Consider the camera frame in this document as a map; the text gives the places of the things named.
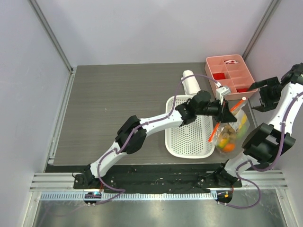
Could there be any white perforated plastic basket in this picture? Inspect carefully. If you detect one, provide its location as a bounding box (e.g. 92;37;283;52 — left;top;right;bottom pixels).
165;95;215;158

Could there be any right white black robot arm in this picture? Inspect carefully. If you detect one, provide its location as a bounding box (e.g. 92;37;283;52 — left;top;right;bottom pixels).
213;63;303;187

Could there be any red block in tray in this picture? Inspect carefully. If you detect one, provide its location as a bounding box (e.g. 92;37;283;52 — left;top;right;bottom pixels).
212;72;226;80
236;87;249;93

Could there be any orange fake fruit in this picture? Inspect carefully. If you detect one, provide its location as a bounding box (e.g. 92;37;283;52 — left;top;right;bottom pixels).
223;143;235;153

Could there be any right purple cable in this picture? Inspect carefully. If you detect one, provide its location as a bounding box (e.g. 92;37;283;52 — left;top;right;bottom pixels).
222;91;303;209

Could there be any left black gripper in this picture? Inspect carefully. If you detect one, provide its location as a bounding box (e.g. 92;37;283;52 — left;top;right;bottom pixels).
196;98;237;124

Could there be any clear zip top bag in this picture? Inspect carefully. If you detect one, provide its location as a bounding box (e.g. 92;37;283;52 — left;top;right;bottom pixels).
208;97;250;154

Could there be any white slotted cable duct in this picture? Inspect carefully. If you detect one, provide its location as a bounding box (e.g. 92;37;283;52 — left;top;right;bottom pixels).
40;191;217;201

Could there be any green fake vegetable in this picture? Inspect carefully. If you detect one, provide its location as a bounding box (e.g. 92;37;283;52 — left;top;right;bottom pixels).
236;118;250;139

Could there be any red white item in tray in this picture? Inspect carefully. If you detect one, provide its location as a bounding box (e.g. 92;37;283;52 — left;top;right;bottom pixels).
223;59;239;65

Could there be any rolled white towel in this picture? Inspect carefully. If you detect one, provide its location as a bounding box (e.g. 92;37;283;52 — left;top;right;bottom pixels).
181;70;201;96

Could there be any yellow fake fruit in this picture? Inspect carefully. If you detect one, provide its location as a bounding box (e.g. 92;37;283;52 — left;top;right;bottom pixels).
217;139;229;149

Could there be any pink divided organizer tray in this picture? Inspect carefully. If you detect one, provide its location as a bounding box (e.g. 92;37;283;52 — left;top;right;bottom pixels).
205;54;257;101

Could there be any brown fake grape bunch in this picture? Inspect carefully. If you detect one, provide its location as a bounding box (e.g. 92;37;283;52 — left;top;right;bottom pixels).
214;110;240;145

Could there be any purple cable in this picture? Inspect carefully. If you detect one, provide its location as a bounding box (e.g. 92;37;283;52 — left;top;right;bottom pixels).
222;91;303;209
87;73;221;206

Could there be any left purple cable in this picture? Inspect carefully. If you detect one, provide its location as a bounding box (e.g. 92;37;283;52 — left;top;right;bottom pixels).
87;73;221;206

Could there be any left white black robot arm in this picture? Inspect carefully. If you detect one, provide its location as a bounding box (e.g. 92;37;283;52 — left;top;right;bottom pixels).
74;86;237;189

